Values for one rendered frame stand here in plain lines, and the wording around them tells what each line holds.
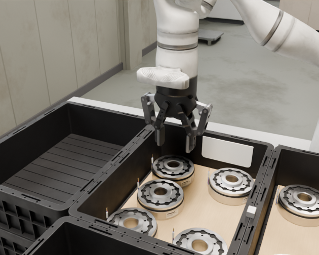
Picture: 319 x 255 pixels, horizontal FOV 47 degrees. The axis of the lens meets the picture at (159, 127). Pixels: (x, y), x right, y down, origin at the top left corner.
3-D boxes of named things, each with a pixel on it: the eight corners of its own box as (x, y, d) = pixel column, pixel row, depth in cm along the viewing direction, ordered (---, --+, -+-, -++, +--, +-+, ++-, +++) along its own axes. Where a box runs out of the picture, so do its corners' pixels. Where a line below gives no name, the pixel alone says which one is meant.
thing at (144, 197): (150, 176, 86) (150, 174, 86) (190, 187, 82) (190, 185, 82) (129, 202, 78) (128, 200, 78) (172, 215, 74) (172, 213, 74)
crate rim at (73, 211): (159, 127, 97) (159, 119, 96) (274, 152, 86) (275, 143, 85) (65, 223, 65) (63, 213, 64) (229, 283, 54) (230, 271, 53)
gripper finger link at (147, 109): (151, 91, 71) (159, 118, 73) (143, 92, 72) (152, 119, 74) (144, 96, 69) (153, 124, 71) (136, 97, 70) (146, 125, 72)
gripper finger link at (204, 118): (203, 107, 64) (192, 132, 68) (212, 112, 64) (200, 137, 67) (208, 101, 67) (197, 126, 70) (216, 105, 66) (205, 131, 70)
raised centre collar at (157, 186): (155, 183, 83) (155, 181, 83) (174, 189, 81) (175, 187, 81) (145, 196, 79) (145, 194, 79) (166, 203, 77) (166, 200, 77)
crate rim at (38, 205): (67, 107, 108) (66, 99, 107) (158, 127, 97) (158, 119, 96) (-52, 180, 76) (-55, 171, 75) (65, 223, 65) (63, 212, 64)
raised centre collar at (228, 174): (223, 172, 87) (223, 170, 87) (243, 176, 85) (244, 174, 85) (218, 184, 83) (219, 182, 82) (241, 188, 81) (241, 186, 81)
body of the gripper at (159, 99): (206, 66, 66) (203, 113, 71) (163, 59, 70) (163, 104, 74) (191, 79, 60) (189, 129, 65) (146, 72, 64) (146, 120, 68)
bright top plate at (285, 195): (279, 182, 84) (280, 180, 84) (326, 191, 81) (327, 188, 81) (278, 211, 76) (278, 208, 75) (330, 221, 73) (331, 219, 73)
